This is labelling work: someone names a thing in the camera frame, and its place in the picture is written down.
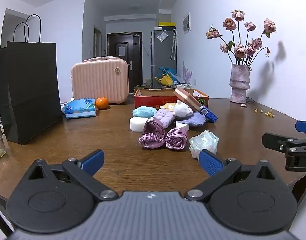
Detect white and yellow plush sheep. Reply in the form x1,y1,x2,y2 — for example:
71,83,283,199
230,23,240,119
160,100,194,118

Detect blue and yellow bags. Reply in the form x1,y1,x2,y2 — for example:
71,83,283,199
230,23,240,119
155,67,179,87

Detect white round sponge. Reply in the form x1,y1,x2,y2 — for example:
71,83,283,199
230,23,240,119
129,117,150,132

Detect purple satin scrunchie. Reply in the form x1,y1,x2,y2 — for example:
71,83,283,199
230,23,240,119
139,119,166,150
165,127,189,151

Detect purple ceramic vase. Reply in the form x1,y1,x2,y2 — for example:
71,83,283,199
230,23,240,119
229,64,251,104

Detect purple coral decoration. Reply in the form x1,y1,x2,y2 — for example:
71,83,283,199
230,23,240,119
181,61,193,83

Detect grey fridge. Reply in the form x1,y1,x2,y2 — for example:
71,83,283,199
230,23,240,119
151,30,177,89

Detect orange fruit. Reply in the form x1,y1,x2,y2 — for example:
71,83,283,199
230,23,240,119
95,97,109,110

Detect purple linen pouch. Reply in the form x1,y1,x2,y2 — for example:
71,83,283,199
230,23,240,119
176,111,207,127

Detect blue tissue packet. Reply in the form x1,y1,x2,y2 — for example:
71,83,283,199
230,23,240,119
198,106,218,123

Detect black paper bag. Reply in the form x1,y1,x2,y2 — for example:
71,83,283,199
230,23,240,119
0,14,63,145

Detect red cardboard box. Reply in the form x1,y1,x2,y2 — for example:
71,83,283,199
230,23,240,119
134,88,209,112

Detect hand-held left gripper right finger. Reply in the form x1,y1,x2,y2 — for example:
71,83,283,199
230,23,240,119
185,149,284,201

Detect pink suitcase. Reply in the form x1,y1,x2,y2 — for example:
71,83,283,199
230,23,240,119
71,57,130,105

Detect blue soft tissue pack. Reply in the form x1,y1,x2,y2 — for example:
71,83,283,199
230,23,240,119
64,98,97,119

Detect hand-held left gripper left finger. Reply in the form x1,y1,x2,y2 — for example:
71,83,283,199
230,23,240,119
23,149,119,201

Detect clear plastic pack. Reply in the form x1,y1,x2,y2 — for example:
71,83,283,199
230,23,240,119
189,130,219,159

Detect dried pink roses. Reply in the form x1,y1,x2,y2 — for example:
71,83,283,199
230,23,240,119
206,9,277,67

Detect light blue plush toy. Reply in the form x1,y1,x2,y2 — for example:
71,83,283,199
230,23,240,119
132,106,157,118

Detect purple towel headband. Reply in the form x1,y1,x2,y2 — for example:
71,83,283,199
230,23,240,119
149,109,177,130

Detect dark wooden door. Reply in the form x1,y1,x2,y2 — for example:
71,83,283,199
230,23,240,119
107,32,143,88

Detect scattered yellow flower bits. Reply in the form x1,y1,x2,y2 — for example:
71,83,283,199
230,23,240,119
254,109,275,118

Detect white folded umbrella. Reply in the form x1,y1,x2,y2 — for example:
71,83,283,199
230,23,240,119
170,29,178,61

